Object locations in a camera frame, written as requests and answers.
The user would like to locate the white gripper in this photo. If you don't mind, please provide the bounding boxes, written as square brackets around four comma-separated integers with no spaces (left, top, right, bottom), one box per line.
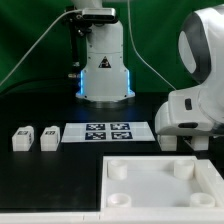
[155,90,224,136]

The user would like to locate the white square tabletop tray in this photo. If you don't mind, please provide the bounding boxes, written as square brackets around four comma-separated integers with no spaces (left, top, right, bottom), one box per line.
[101,156,224,210]

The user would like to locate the white base tag plate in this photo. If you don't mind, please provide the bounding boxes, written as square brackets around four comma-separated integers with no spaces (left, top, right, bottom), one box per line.
[62,122,155,143]

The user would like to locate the white L-shaped obstacle wall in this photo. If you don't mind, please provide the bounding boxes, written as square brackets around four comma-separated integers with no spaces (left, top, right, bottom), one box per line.
[0,213,224,224]

